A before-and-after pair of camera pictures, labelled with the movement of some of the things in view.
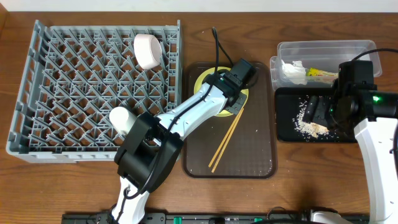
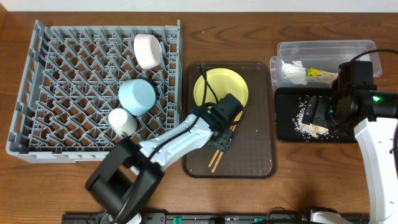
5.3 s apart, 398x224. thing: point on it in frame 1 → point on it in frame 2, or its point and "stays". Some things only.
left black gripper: (237, 102) → (222, 140)
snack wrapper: (295, 73) stays
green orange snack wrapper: (313, 74) stays
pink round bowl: (148, 51) stays
